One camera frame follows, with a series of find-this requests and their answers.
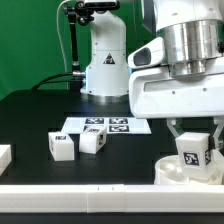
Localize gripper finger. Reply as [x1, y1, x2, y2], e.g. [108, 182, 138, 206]
[210, 117, 224, 149]

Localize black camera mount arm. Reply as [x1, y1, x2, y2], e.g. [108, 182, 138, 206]
[63, 0, 101, 79]

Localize white cable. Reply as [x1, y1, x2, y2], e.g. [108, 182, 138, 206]
[55, 0, 73, 74]

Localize white front fence bar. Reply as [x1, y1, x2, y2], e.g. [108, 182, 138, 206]
[0, 185, 224, 213]

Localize white left fence piece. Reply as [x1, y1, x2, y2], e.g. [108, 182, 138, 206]
[0, 145, 12, 176]

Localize white round stool seat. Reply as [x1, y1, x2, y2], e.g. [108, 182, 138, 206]
[154, 155, 223, 185]

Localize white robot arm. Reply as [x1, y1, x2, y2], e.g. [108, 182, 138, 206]
[128, 0, 224, 148]

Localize white marker base sheet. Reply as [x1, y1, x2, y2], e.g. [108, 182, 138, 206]
[61, 117, 151, 134]

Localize black cables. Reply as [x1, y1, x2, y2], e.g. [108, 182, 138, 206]
[31, 72, 86, 91]

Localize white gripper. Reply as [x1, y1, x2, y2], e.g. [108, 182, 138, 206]
[128, 37, 224, 138]

